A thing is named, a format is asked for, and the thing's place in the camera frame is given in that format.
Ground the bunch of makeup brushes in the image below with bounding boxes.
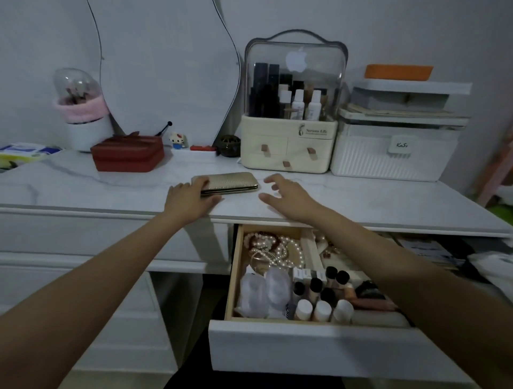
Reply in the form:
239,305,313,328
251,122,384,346
66,83,91,105

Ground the tangle of pearl necklaces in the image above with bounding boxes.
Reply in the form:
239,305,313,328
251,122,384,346
243,231,306,270

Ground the wooden drawer divider tray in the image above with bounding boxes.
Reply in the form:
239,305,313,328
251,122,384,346
223,223,326,322

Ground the pink knitted headband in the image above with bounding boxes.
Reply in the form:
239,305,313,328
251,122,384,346
52,95,110,124

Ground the person's right hand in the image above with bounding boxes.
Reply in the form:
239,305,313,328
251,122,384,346
258,173,323,226

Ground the small white capped bottle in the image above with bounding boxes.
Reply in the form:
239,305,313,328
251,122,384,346
313,300,333,323
294,298,314,321
331,299,355,324

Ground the cream cosmetic organizer clear lid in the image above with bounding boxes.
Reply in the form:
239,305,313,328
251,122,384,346
239,28,348,174

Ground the white plastic bag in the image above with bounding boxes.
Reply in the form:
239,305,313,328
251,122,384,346
468,240,513,301

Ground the person's left forearm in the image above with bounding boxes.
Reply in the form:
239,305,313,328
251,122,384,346
0,214,185,389

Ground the orange cloth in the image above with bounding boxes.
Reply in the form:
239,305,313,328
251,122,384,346
363,64,434,82

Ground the person's right forearm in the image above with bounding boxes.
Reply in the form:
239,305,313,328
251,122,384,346
306,204,513,389

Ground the dark round incense burner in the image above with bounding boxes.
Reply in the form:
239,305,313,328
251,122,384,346
215,134,242,158

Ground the pink cosmetic tube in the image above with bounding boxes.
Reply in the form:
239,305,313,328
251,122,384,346
344,295,398,312

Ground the small white cosmetic carton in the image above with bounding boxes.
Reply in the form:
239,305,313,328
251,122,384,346
291,267,328,284

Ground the wide white lotion bottle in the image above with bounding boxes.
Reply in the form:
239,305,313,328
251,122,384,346
305,90,323,122

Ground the black hair tie bundle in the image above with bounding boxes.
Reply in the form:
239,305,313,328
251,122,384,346
354,280,386,300

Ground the pink chair frame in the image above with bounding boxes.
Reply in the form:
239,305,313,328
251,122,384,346
476,140,513,208

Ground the heart-shaped white mirror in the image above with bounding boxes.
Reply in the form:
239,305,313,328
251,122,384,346
86,0,243,147

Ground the white brush holder clear dome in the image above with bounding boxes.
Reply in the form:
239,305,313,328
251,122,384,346
52,68,115,153

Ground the blue yellow tissue packet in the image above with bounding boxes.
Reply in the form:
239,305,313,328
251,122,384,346
0,142,63,170

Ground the white ribbed storage box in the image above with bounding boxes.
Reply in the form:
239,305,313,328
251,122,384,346
330,108,470,182

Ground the red jewelry box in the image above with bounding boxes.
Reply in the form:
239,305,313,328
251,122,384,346
90,134,166,173

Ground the clear plastic bag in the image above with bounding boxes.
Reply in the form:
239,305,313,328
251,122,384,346
234,274,268,320
264,266,292,320

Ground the manicure set case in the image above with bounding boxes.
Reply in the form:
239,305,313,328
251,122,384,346
191,172,260,198

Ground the printed paper booklet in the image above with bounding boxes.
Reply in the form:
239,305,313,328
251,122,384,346
395,236,460,271

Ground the slim white lotion bottle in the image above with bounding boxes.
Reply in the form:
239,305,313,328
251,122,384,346
291,89,305,121

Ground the person's left hand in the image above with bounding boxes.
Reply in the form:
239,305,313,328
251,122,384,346
161,181,223,232

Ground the white stacked tray organizer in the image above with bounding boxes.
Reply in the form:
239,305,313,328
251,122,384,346
348,78,473,121

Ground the white mirror base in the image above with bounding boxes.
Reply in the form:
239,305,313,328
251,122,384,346
170,145,219,156

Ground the small white case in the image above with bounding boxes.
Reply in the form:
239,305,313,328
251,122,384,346
387,135,417,155

